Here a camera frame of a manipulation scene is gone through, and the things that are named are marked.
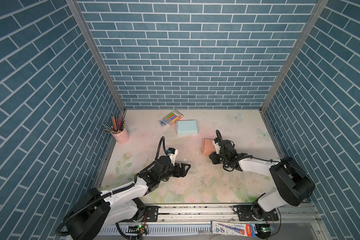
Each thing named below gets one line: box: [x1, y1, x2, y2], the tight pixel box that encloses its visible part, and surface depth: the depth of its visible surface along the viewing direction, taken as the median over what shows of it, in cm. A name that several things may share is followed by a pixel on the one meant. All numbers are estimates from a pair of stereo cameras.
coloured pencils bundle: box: [102, 110, 126, 134], surface depth 98 cm
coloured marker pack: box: [162, 109, 184, 127], surface depth 117 cm
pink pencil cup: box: [112, 128, 130, 144], surface depth 98 cm
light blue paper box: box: [176, 119, 199, 136], surface depth 108 cm
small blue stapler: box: [159, 120, 167, 127], surface depth 113 cm
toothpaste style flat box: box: [210, 221, 258, 237], surface depth 71 cm
